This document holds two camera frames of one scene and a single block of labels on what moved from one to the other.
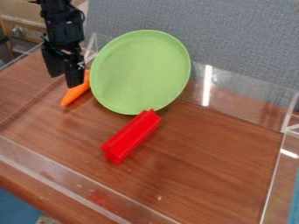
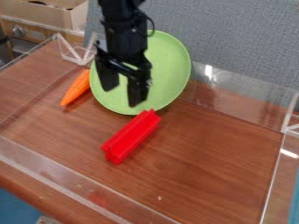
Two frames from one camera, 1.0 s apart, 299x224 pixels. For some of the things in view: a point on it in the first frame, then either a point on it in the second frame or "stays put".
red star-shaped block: (132, 136) stays put
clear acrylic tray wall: (219, 164) stays put
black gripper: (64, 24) -> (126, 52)
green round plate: (140, 72) stays put
